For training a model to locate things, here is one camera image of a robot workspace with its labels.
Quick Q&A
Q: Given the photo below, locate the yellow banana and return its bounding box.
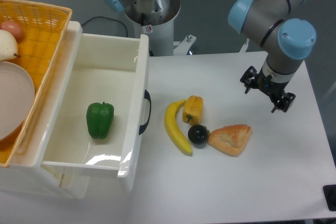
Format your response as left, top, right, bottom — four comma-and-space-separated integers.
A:
164, 99, 193, 156

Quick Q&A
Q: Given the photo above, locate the golden pastry turnover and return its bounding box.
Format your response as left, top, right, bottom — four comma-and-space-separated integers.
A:
207, 124, 252, 157

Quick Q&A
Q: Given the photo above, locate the black object at edge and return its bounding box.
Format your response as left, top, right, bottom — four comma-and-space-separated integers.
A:
322, 185, 336, 211

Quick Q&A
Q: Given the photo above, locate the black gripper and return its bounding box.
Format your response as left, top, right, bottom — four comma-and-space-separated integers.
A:
240, 66, 296, 113

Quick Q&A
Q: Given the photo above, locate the pink plate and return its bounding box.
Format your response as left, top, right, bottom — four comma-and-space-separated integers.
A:
1, 61, 35, 139

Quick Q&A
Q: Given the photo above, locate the yellow bell pepper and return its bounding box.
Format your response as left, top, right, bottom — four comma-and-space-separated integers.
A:
182, 95, 203, 125

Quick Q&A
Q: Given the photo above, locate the white drawer cabinet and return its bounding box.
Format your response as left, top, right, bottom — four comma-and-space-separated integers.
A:
1, 21, 90, 199

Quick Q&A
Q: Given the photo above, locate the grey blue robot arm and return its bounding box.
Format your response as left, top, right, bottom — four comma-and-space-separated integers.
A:
104, 0, 316, 112

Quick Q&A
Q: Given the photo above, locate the dark round eggplant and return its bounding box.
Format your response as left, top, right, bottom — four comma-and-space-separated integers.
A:
187, 124, 210, 148

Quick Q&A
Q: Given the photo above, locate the red apple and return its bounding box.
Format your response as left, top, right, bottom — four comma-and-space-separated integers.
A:
1, 20, 25, 42

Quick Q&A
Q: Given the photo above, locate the black cable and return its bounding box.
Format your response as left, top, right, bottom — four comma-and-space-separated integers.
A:
80, 16, 129, 38

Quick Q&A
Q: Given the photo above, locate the orange woven basket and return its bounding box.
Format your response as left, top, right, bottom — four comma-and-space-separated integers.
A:
1, 0, 72, 167

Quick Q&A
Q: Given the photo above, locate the white pear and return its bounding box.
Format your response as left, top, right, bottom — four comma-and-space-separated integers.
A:
0, 29, 20, 61

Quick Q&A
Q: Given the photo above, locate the white drawer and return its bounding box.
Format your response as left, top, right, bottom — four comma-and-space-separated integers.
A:
42, 34, 151, 192

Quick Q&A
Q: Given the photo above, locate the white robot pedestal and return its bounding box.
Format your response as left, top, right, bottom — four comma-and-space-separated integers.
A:
125, 0, 196, 56

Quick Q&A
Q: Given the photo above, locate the green bell pepper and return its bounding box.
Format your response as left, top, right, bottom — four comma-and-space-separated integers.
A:
86, 102, 114, 139

